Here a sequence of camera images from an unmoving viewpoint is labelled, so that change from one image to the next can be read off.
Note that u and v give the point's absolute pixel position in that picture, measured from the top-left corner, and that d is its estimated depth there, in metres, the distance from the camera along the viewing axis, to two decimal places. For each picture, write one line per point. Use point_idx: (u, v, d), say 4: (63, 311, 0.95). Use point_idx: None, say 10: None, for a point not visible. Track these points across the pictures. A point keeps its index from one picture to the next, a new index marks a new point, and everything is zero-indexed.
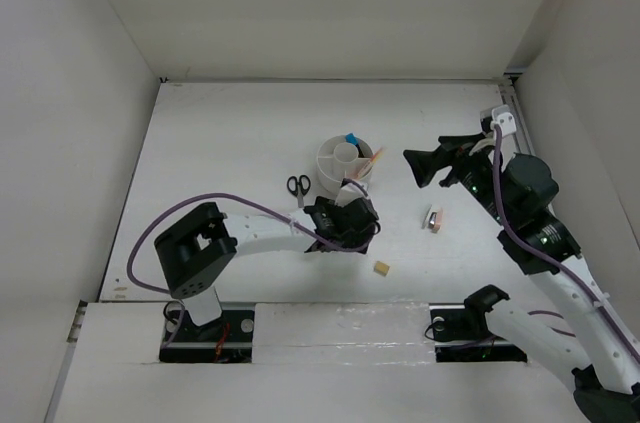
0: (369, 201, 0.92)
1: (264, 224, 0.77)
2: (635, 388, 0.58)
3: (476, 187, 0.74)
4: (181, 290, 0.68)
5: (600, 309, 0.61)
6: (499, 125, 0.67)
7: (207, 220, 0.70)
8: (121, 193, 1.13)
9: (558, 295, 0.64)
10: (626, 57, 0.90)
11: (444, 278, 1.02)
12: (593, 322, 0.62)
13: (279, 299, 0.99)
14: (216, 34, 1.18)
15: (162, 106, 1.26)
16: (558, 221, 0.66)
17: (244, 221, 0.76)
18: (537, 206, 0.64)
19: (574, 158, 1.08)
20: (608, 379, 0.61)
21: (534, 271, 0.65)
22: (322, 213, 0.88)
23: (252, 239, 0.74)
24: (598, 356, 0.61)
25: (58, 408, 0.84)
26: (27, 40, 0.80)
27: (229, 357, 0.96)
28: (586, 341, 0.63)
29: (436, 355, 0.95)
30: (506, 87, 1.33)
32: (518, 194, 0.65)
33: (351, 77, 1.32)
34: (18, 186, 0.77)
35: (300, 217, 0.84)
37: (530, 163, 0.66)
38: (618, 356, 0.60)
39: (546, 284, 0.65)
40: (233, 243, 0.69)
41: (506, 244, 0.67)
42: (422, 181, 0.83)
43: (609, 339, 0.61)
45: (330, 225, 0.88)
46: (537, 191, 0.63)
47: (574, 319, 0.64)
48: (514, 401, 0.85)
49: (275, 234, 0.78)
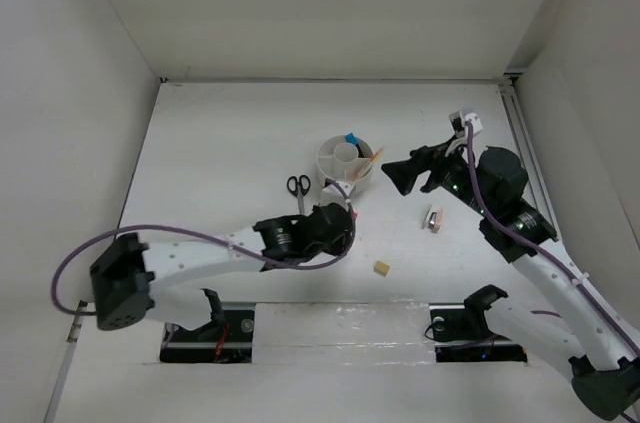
0: (335, 211, 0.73)
1: (196, 250, 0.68)
2: (621, 362, 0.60)
3: (457, 185, 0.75)
4: (111, 321, 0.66)
5: (580, 286, 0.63)
6: (471, 121, 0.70)
7: (128, 253, 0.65)
8: (121, 193, 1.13)
9: (538, 277, 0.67)
10: (625, 57, 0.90)
11: (444, 278, 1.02)
12: (574, 301, 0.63)
13: (278, 298, 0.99)
14: (216, 33, 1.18)
15: (162, 106, 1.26)
16: (536, 212, 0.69)
17: (169, 250, 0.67)
18: (511, 192, 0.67)
19: (574, 157, 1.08)
20: (597, 359, 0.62)
21: (516, 258, 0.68)
22: (278, 228, 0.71)
23: (177, 271, 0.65)
24: (583, 333, 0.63)
25: (60, 408, 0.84)
26: (26, 41, 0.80)
27: (229, 357, 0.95)
28: (573, 322, 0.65)
29: (436, 355, 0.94)
30: (506, 87, 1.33)
32: (492, 183, 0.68)
33: (352, 77, 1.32)
34: (18, 187, 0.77)
35: (245, 237, 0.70)
37: (500, 154, 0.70)
38: (603, 332, 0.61)
39: (526, 268, 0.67)
40: (149, 277, 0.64)
41: (488, 234, 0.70)
42: (404, 190, 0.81)
43: (590, 315, 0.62)
45: (288, 244, 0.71)
46: (510, 180, 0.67)
47: (556, 300, 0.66)
48: (514, 401, 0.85)
49: (212, 260, 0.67)
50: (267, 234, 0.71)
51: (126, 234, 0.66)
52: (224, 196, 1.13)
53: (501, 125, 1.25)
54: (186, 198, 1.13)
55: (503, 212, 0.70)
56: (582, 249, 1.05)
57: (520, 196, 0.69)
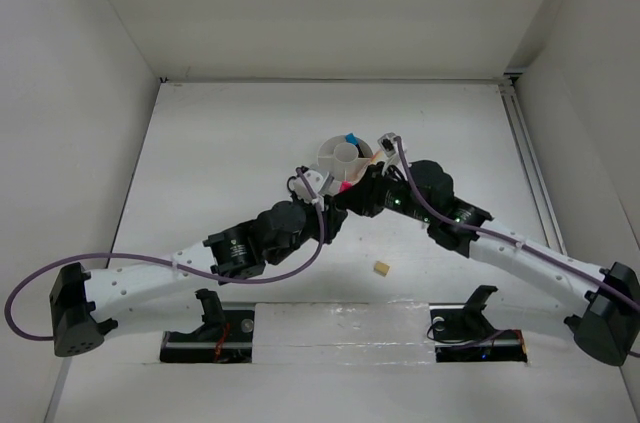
0: (287, 213, 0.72)
1: (138, 276, 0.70)
2: (587, 296, 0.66)
3: (399, 199, 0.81)
4: (66, 350, 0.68)
5: (524, 246, 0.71)
6: (398, 137, 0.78)
7: (69, 286, 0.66)
8: (121, 194, 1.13)
9: (492, 256, 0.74)
10: (624, 56, 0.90)
11: (444, 278, 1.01)
12: (525, 260, 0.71)
13: (278, 298, 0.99)
14: (216, 34, 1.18)
15: (162, 106, 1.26)
16: (471, 206, 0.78)
17: (113, 279, 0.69)
18: (443, 196, 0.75)
19: (575, 158, 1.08)
20: (572, 306, 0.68)
21: (469, 249, 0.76)
22: (233, 240, 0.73)
23: (119, 297, 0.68)
24: (549, 286, 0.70)
25: (60, 407, 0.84)
26: (26, 40, 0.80)
27: (229, 357, 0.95)
28: (538, 283, 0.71)
29: (436, 356, 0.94)
30: (506, 87, 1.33)
32: (424, 194, 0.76)
33: (352, 77, 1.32)
34: (18, 186, 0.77)
35: (194, 253, 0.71)
37: (425, 166, 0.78)
38: (561, 278, 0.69)
39: (481, 252, 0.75)
40: (89, 308, 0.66)
41: (439, 238, 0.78)
42: (363, 212, 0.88)
43: (545, 267, 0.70)
45: (246, 253, 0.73)
46: (438, 187, 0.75)
47: (514, 268, 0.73)
48: (514, 402, 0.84)
49: (155, 282, 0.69)
50: (220, 249, 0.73)
51: (67, 267, 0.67)
52: (224, 196, 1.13)
53: (501, 125, 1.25)
54: (185, 199, 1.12)
55: (444, 213, 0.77)
56: (582, 249, 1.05)
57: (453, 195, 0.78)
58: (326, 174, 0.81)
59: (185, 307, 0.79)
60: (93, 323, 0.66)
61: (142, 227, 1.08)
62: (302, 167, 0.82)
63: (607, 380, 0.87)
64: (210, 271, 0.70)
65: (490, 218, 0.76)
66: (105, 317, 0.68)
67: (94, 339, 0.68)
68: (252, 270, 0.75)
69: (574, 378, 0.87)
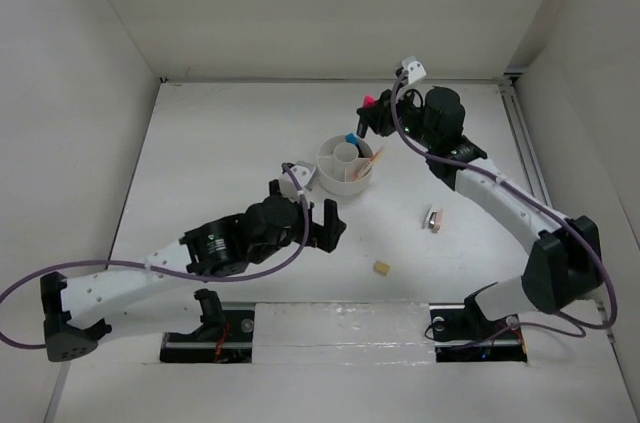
0: (274, 207, 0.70)
1: (113, 280, 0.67)
2: (542, 232, 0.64)
3: (408, 127, 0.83)
4: (60, 355, 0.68)
5: (503, 183, 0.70)
6: (411, 67, 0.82)
7: (47, 296, 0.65)
8: (121, 194, 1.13)
9: (473, 188, 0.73)
10: (624, 57, 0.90)
11: (444, 278, 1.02)
12: (499, 195, 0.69)
13: (278, 299, 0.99)
14: (216, 34, 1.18)
15: (162, 106, 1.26)
16: (472, 145, 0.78)
17: (87, 285, 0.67)
18: (448, 126, 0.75)
19: (575, 159, 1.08)
20: (528, 242, 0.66)
21: (455, 181, 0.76)
22: (211, 236, 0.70)
23: (95, 304, 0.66)
24: (515, 223, 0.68)
25: (61, 407, 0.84)
26: (26, 41, 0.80)
27: (229, 357, 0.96)
28: (507, 220, 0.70)
29: (436, 355, 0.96)
30: (506, 87, 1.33)
32: (432, 117, 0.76)
33: (352, 77, 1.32)
34: (18, 186, 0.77)
35: (169, 254, 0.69)
37: (446, 95, 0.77)
38: (525, 214, 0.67)
39: (463, 183, 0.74)
40: (65, 318, 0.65)
41: (432, 166, 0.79)
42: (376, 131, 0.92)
43: (515, 204, 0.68)
45: (227, 250, 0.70)
46: (446, 113, 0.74)
47: (491, 203, 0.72)
48: (514, 401, 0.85)
49: (130, 287, 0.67)
50: (198, 245, 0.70)
51: (48, 277, 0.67)
52: (224, 197, 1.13)
53: (501, 125, 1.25)
54: (185, 199, 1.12)
55: (444, 144, 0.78)
56: None
57: (460, 132, 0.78)
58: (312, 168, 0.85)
59: (183, 309, 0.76)
60: (73, 331, 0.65)
61: (142, 228, 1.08)
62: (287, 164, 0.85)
63: (608, 380, 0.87)
64: (185, 271, 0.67)
65: (483, 157, 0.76)
66: (88, 321, 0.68)
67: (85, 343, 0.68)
68: (234, 268, 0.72)
69: (574, 378, 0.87)
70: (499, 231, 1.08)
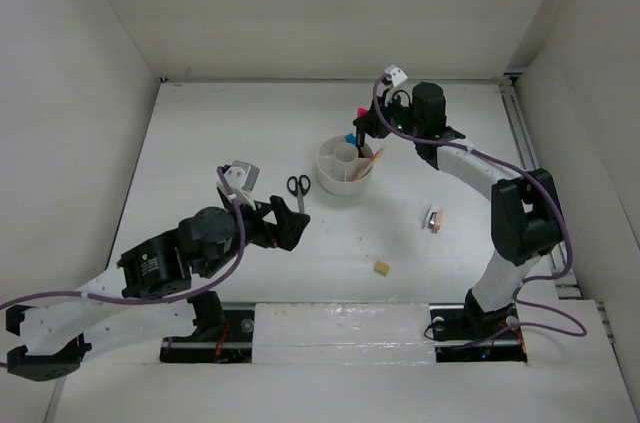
0: (208, 217, 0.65)
1: (58, 310, 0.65)
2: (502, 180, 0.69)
3: (401, 125, 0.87)
4: (44, 377, 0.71)
5: (474, 151, 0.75)
6: (393, 72, 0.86)
7: (13, 328, 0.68)
8: (121, 194, 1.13)
9: (450, 160, 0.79)
10: (624, 57, 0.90)
11: (443, 278, 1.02)
12: (468, 161, 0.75)
13: (279, 299, 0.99)
14: (216, 34, 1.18)
15: (162, 106, 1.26)
16: (457, 132, 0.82)
17: (39, 316, 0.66)
18: (430, 114, 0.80)
19: (575, 158, 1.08)
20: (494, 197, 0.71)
21: (438, 159, 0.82)
22: (144, 255, 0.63)
23: (48, 335, 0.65)
24: (484, 182, 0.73)
25: (60, 408, 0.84)
26: (27, 41, 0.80)
27: (230, 357, 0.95)
28: (479, 183, 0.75)
29: (436, 355, 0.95)
30: (506, 87, 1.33)
32: (417, 107, 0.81)
33: (352, 77, 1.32)
34: (18, 186, 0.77)
35: (109, 280, 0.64)
37: (429, 86, 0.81)
38: (490, 171, 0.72)
39: (443, 157, 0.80)
40: (24, 350, 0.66)
41: (420, 150, 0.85)
42: (374, 134, 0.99)
43: (482, 165, 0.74)
45: (165, 268, 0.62)
46: (429, 100, 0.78)
47: (466, 172, 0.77)
48: (513, 402, 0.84)
49: (72, 316, 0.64)
50: (134, 267, 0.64)
51: (10, 310, 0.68)
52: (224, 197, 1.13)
53: (501, 125, 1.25)
54: (185, 199, 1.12)
55: (430, 130, 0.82)
56: (582, 248, 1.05)
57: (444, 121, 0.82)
58: (247, 167, 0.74)
59: (174, 315, 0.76)
60: (37, 360, 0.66)
61: (142, 228, 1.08)
62: (226, 165, 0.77)
63: (608, 380, 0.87)
64: (121, 296, 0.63)
65: (462, 137, 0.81)
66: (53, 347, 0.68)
67: (62, 365, 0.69)
68: (178, 286, 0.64)
69: (575, 378, 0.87)
70: None
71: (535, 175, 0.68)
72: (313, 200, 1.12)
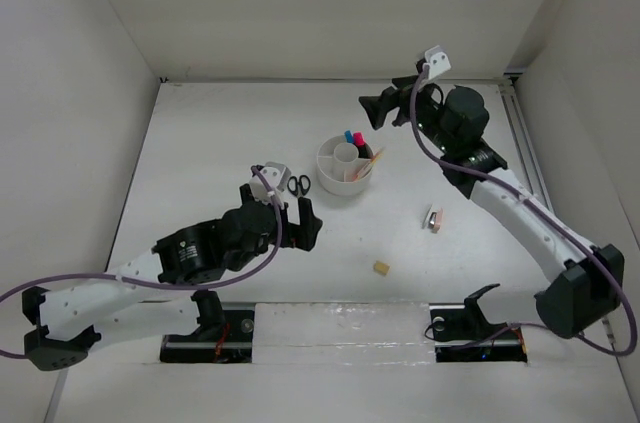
0: (249, 210, 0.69)
1: (88, 292, 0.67)
2: (567, 263, 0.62)
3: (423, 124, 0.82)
4: (51, 365, 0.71)
5: (526, 202, 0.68)
6: (430, 61, 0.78)
7: (29, 310, 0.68)
8: (121, 194, 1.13)
9: (491, 202, 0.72)
10: (625, 56, 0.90)
11: (444, 278, 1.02)
12: (519, 214, 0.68)
13: (278, 299, 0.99)
14: (215, 33, 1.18)
15: (162, 106, 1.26)
16: (491, 151, 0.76)
17: (64, 298, 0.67)
18: (472, 131, 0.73)
19: (575, 158, 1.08)
20: (551, 271, 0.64)
21: (471, 190, 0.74)
22: (182, 242, 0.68)
23: (72, 317, 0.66)
24: (535, 244, 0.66)
25: (60, 408, 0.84)
26: (26, 41, 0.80)
27: (229, 357, 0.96)
28: (526, 240, 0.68)
29: (436, 355, 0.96)
30: (506, 87, 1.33)
32: (456, 122, 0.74)
33: (352, 77, 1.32)
34: (18, 186, 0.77)
35: (141, 264, 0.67)
37: (470, 97, 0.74)
38: (549, 240, 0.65)
39: (480, 196, 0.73)
40: (43, 332, 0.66)
41: (448, 172, 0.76)
42: (376, 124, 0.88)
43: (539, 227, 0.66)
45: (201, 256, 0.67)
46: (470, 119, 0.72)
47: (509, 221, 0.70)
48: (514, 402, 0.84)
49: (103, 300, 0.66)
50: (170, 253, 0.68)
51: (28, 291, 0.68)
52: (223, 196, 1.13)
53: (501, 125, 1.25)
54: (185, 199, 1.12)
55: (462, 150, 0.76)
56: None
57: (479, 137, 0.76)
58: (283, 168, 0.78)
59: (180, 311, 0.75)
60: (55, 343, 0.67)
61: (143, 228, 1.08)
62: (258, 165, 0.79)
63: (608, 380, 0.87)
64: (156, 280, 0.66)
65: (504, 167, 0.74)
66: (72, 332, 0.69)
67: (72, 353, 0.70)
68: (210, 275, 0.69)
69: (575, 378, 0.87)
70: (499, 230, 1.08)
71: (602, 255, 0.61)
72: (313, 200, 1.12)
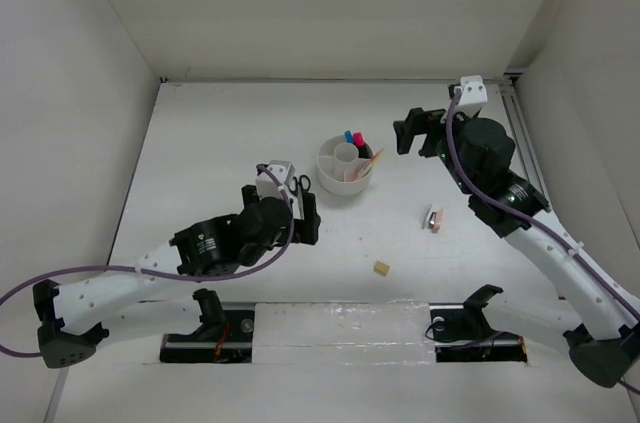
0: (266, 202, 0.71)
1: (104, 285, 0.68)
2: (622, 330, 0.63)
3: (445, 154, 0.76)
4: (58, 362, 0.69)
5: (576, 257, 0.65)
6: (461, 90, 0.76)
7: (40, 303, 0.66)
8: (121, 194, 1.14)
9: (533, 251, 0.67)
10: (625, 57, 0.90)
11: (444, 278, 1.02)
12: (570, 270, 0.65)
13: (278, 299, 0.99)
14: (215, 34, 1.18)
15: (163, 106, 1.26)
16: (525, 182, 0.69)
17: (79, 292, 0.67)
18: (499, 164, 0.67)
19: (575, 158, 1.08)
20: (599, 331, 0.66)
21: (509, 233, 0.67)
22: (200, 234, 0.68)
23: (89, 311, 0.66)
24: (584, 303, 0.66)
25: (61, 408, 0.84)
26: (26, 41, 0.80)
27: (229, 357, 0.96)
28: (571, 295, 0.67)
29: (436, 355, 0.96)
30: (506, 88, 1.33)
32: (479, 155, 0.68)
33: (352, 77, 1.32)
34: (17, 187, 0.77)
35: (160, 256, 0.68)
37: (493, 129, 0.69)
38: (600, 302, 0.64)
39: (520, 242, 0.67)
40: (57, 325, 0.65)
41: (481, 213, 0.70)
42: (400, 147, 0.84)
43: (591, 286, 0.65)
45: (219, 248, 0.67)
46: (496, 150, 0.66)
47: (553, 273, 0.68)
48: (513, 402, 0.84)
49: (122, 292, 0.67)
50: (189, 246, 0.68)
51: (40, 284, 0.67)
52: (223, 196, 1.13)
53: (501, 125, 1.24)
54: (185, 199, 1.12)
55: (492, 184, 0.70)
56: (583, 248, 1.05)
57: (508, 168, 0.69)
58: (289, 163, 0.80)
59: (182, 309, 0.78)
60: (67, 338, 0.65)
61: (143, 227, 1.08)
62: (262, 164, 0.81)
63: None
64: (176, 273, 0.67)
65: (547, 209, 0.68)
66: (84, 326, 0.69)
67: (81, 348, 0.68)
68: (227, 268, 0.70)
69: (575, 378, 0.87)
70: None
71: None
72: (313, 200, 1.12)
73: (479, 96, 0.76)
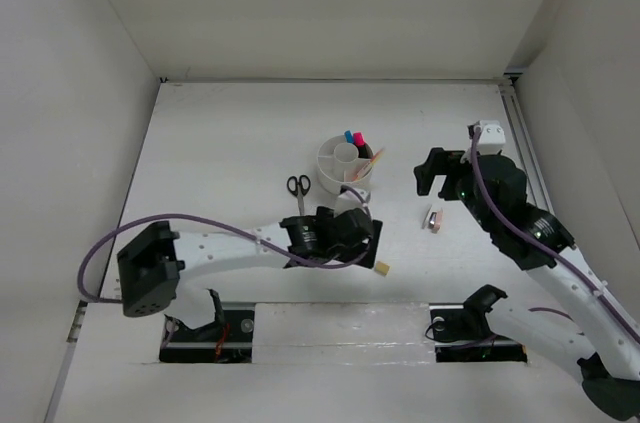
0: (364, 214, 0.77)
1: (224, 243, 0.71)
2: None
3: (465, 191, 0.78)
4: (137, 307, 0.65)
5: (602, 298, 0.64)
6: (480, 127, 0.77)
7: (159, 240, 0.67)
8: (121, 194, 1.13)
9: (557, 288, 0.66)
10: (625, 57, 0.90)
11: (445, 277, 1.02)
12: (594, 311, 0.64)
13: (278, 299, 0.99)
14: (215, 34, 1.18)
15: (162, 106, 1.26)
16: (550, 215, 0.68)
17: (199, 241, 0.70)
18: (513, 195, 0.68)
19: (575, 158, 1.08)
20: (618, 372, 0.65)
21: (533, 268, 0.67)
22: (304, 226, 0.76)
23: (205, 261, 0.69)
24: (605, 344, 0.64)
25: (60, 408, 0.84)
26: (26, 40, 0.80)
27: (229, 357, 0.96)
28: (592, 334, 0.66)
29: (436, 355, 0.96)
30: (506, 88, 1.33)
32: (491, 189, 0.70)
33: (352, 78, 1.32)
34: (18, 187, 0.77)
35: (272, 232, 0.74)
37: (505, 165, 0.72)
38: (622, 344, 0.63)
39: (544, 278, 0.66)
40: (179, 265, 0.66)
41: (505, 245, 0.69)
42: (421, 189, 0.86)
43: (614, 328, 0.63)
45: (314, 242, 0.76)
46: (505, 182, 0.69)
47: (575, 311, 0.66)
48: (513, 402, 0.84)
49: (240, 253, 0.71)
50: (295, 231, 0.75)
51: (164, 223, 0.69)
52: (224, 196, 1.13)
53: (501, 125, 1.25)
54: (185, 199, 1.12)
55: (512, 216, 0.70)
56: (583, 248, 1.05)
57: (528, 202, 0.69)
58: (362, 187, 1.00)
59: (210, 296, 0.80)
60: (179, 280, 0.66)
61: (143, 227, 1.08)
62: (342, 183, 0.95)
63: None
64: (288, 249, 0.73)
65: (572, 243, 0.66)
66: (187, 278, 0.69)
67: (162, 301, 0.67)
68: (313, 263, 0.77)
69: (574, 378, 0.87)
70: None
71: None
72: (313, 200, 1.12)
73: (498, 140, 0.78)
